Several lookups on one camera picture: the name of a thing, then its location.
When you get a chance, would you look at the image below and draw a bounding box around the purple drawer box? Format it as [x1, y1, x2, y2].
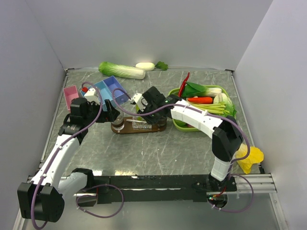
[103, 76, 129, 106]

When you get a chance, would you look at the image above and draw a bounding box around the white celery stalk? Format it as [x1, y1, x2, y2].
[189, 102, 236, 117]

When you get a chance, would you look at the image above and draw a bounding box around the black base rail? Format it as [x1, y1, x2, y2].
[78, 174, 237, 204]

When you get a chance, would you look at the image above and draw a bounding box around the napa cabbage in basket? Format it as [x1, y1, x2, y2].
[213, 93, 236, 117]

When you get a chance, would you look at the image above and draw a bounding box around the frosted clear glass cup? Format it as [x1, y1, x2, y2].
[111, 111, 124, 132]

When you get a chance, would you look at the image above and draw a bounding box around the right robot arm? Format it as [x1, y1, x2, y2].
[133, 87, 243, 191]

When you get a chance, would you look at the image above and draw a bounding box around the orange carrot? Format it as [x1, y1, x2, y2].
[187, 97, 213, 104]

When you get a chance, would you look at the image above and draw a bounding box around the dark glass cup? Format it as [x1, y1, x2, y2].
[157, 116, 167, 127]

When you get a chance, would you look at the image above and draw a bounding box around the bok choy in basket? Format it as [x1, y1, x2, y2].
[181, 82, 223, 98]

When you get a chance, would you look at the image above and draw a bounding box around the aluminium frame rail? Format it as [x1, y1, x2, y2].
[12, 174, 278, 230]

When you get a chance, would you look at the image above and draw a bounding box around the green plastic vegetable basket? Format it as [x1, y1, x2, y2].
[167, 85, 237, 133]

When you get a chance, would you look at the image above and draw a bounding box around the white daikon radish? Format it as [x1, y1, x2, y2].
[135, 61, 168, 71]

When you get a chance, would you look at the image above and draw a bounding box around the clear textured plastic holder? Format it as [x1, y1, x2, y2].
[131, 116, 152, 131]

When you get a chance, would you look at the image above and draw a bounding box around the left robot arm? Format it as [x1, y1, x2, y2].
[17, 97, 119, 229]

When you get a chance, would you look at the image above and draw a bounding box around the yellow cabbage by arm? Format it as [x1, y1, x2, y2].
[235, 144, 264, 174]

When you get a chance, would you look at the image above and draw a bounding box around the napa cabbage on table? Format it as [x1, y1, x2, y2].
[98, 61, 146, 80]

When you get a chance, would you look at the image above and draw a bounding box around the brown wooden tray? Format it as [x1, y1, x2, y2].
[111, 117, 167, 134]

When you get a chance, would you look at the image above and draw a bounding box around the red chili pepper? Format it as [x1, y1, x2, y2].
[178, 72, 190, 97]

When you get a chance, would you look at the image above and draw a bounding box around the pink drawer box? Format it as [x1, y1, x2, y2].
[63, 85, 79, 113]

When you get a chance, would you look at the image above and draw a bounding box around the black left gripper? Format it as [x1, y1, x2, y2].
[83, 99, 119, 126]

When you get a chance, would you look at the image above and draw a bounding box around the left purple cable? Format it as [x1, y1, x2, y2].
[30, 81, 125, 230]

